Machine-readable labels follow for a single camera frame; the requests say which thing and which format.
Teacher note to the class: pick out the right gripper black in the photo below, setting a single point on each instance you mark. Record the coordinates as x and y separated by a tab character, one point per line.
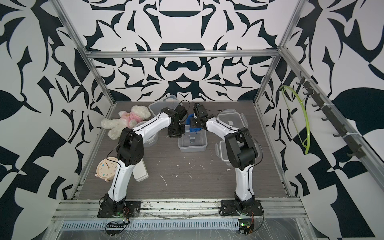
193	123

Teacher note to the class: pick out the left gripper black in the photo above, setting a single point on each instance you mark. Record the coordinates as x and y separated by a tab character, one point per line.
171	134

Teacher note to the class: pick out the blue cleaning cloth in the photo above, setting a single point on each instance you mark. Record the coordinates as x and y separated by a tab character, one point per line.
190	122

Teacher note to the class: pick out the clear rectangular lunch box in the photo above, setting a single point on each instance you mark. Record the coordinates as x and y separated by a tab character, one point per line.
191	142
170	102

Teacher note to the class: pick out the round clear container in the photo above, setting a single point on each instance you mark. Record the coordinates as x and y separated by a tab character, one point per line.
150	140

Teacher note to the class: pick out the clear lunch box lid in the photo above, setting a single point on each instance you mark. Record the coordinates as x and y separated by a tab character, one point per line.
221	152
233	118

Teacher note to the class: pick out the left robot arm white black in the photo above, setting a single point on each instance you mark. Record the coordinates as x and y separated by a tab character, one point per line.
130	151

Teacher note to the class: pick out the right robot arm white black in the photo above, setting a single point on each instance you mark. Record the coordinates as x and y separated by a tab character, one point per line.
240	148

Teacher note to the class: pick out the white teddy bear pink shirt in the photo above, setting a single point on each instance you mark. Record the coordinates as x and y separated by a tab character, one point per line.
126	120

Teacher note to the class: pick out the white rectangular box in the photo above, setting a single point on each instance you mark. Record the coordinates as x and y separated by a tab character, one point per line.
140	172

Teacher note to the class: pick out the pink round alarm clock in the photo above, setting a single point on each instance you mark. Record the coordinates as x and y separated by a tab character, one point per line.
107	169

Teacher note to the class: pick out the green clothes hanger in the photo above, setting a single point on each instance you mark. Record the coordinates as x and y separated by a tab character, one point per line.
298	116

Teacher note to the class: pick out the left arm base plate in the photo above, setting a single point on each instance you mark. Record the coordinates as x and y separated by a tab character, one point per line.
126	210

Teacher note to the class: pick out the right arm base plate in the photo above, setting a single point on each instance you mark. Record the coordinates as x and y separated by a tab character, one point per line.
236	207

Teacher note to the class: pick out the black wall hook rack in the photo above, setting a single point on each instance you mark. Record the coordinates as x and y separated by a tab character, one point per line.
333	115

